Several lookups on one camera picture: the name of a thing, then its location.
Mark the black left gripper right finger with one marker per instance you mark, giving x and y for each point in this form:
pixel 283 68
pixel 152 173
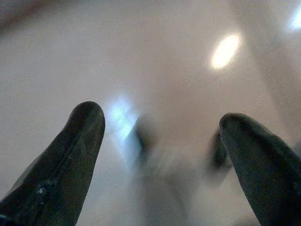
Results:
pixel 263 169

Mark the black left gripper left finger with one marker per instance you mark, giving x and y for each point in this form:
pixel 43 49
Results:
pixel 61 169

